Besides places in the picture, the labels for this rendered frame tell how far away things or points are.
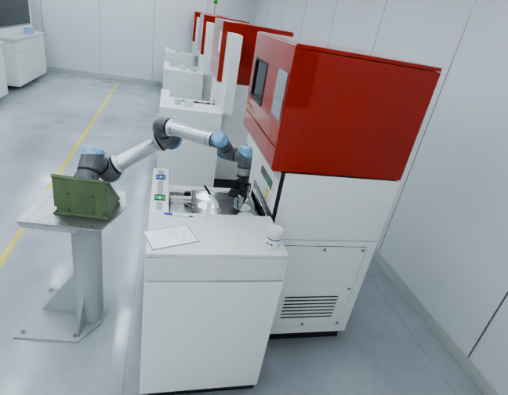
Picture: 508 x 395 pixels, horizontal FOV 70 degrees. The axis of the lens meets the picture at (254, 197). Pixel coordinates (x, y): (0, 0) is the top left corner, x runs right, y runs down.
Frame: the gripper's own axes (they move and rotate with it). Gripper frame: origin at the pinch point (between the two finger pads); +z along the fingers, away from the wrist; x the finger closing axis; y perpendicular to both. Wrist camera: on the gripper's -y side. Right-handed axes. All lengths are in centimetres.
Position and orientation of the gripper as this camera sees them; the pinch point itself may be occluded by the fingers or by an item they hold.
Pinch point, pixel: (237, 208)
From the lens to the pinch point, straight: 202.9
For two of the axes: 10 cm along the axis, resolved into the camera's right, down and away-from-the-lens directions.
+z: -1.2, 9.0, 4.1
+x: -9.1, -2.7, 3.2
